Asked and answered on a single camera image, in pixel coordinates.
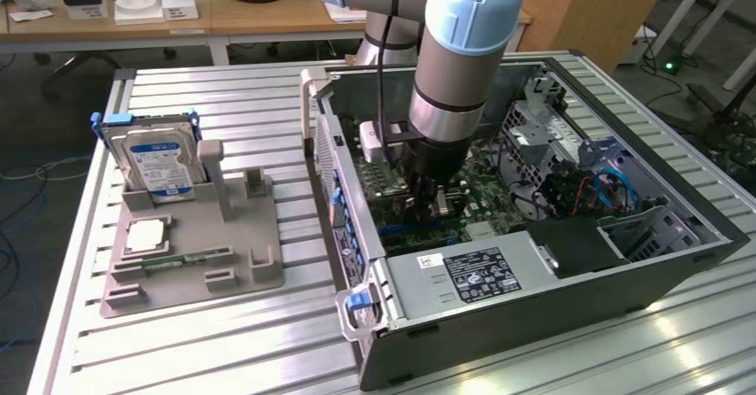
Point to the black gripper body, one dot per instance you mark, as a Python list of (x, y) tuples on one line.
[(440, 158)]

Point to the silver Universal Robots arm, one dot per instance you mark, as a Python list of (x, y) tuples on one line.
[(455, 80)]

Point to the blue expansion slot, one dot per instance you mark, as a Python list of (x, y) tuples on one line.
[(402, 229)]

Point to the green motherboard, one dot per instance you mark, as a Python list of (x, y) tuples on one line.
[(490, 209)]

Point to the metal disk bay cage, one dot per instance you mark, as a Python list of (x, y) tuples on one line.
[(531, 142)]

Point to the grey power supply unit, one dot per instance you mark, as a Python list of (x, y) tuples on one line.
[(426, 280)]

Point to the blue case latch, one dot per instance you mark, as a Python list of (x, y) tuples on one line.
[(355, 301)]

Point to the black plastic shroud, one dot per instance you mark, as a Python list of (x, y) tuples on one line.
[(572, 244)]

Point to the open black PC case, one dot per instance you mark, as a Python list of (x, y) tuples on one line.
[(531, 324)]

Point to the stack of white papers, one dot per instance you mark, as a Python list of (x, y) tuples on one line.
[(346, 14)]

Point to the grey parts rack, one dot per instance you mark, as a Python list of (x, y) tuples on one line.
[(195, 235)]

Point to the wooden cabinet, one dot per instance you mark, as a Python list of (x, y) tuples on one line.
[(591, 14)]

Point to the wooden desk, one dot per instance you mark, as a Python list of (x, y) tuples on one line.
[(266, 18)]

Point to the green RAM stick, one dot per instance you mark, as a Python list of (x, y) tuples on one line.
[(178, 261)]

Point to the device with green light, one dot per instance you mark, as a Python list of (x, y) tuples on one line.
[(670, 66)]

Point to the hard disk with blue caddy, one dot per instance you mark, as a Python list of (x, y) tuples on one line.
[(156, 164)]

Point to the black floor stand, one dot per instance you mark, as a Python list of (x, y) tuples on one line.
[(708, 98)]

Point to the silver CPU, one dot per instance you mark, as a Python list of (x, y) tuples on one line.
[(147, 235)]

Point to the plain white box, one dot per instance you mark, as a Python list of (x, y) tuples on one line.
[(179, 7)]

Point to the white box with round dish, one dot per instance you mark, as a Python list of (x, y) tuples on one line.
[(139, 12)]

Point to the black chair base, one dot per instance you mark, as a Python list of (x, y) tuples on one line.
[(76, 65)]

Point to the white box with black lid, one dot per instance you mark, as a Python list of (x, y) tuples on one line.
[(83, 5)]

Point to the white paper slip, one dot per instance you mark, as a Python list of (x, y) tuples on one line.
[(30, 15)]

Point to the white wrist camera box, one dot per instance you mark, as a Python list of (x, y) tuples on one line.
[(374, 144)]

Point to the white desk frame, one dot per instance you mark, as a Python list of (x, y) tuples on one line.
[(738, 74)]

